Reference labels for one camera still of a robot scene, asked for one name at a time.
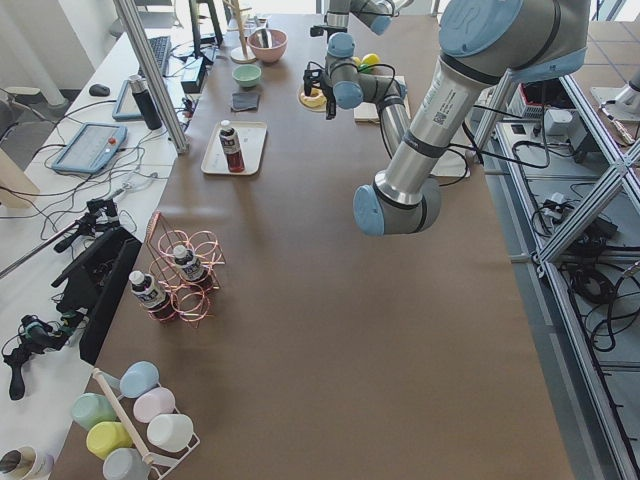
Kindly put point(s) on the blue teach pendant tablet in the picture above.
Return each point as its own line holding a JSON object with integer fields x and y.
{"x": 91, "y": 148}

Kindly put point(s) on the pink bowl with ice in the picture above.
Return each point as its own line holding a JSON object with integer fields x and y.
{"x": 270, "y": 55}

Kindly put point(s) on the white cup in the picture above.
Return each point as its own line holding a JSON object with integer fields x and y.
{"x": 170, "y": 432}

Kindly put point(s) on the light blue cup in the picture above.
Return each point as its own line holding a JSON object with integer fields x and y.
{"x": 138, "y": 379}

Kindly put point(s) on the black thermos bottle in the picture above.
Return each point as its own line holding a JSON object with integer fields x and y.
{"x": 144, "y": 102}

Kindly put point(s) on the mint green bowl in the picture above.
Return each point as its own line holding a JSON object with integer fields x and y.
{"x": 247, "y": 75}

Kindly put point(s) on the yellow cup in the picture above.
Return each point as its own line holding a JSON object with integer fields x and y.
{"x": 106, "y": 437}

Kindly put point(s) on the aluminium frame post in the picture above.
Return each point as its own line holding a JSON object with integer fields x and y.
{"x": 128, "y": 14}

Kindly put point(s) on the grey folded cloth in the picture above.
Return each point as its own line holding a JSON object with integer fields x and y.
{"x": 245, "y": 101}

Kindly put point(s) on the paper cup corner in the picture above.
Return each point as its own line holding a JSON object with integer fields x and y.
{"x": 26, "y": 463}

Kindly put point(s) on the grey cup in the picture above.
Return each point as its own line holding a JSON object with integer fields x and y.
{"x": 125, "y": 464}

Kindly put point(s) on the pink cup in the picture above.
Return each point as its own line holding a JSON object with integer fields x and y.
{"x": 157, "y": 401}

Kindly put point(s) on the cream rabbit tray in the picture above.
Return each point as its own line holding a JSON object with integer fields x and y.
{"x": 252, "y": 135}

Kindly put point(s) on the yellow glazed donut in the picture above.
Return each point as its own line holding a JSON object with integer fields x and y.
{"x": 315, "y": 100}

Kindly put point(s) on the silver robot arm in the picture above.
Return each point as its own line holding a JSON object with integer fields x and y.
{"x": 480, "y": 42}
{"x": 376, "y": 15}

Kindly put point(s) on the dark bottle in rack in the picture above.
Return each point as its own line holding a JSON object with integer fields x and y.
{"x": 191, "y": 267}
{"x": 152, "y": 296}

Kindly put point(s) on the wooden cutting board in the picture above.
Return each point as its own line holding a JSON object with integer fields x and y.
{"x": 367, "y": 113}

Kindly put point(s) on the brown drink bottle on tray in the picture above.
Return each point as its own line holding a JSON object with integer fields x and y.
{"x": 231, "y": 147}

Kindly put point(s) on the black keyboard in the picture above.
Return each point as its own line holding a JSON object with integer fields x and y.
{"x": 161, "y": 48}

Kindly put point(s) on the mint green cup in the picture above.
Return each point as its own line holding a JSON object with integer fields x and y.
{"x": 90, "y": 409}

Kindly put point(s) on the black computer mouse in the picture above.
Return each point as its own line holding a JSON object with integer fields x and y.
{"x": 99, "y": 90}

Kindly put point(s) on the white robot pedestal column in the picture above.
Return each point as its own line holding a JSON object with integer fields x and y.
{"x": 451, "y": 165}

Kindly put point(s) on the steel ice scoop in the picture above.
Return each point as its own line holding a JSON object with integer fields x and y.
{"x": 265, "y": 38}

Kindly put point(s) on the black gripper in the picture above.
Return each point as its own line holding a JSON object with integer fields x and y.
{"x": 330, "y": 35}
{"x": 329, "y": 99}

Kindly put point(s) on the copper wire bottle rack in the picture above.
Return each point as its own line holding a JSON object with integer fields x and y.
{"x": 192, "y": 303}

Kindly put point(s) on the black camera on tripod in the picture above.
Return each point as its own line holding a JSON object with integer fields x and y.
{"x": 101, "y": 215}

